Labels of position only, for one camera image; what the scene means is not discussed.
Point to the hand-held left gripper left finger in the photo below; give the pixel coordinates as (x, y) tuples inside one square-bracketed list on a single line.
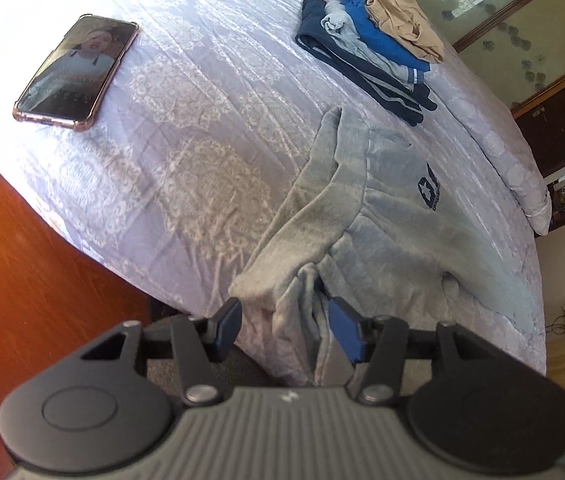
[(227, 330)]

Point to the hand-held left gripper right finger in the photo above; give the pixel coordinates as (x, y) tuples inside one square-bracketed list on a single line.
[(346, 332)]

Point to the light grey pants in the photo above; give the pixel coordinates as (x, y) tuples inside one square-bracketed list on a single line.
[(412, 250)]

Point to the folded navy striped pants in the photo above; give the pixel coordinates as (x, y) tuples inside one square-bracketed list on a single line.
[(395, 94)]

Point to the lilac patterned bedspread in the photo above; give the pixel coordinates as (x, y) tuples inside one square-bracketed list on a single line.
[(187, 110)]

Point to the folded grey garment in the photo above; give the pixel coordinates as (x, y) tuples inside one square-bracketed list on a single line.
[(362, 46)]

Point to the dark wooden cabinet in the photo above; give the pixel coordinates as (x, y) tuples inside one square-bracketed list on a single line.
[(557, 130)]

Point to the folded blue garment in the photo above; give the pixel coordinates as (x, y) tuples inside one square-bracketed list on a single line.
[(380, 37)]

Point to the smartphone in clear case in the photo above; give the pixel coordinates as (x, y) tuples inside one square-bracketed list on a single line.
[(75, 72)]

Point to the folded beige garment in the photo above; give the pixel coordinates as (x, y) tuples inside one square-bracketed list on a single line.
[(402, 17)]

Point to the wardrobe with frosted glass doors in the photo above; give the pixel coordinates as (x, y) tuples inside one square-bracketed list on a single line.
[(492, 0)]

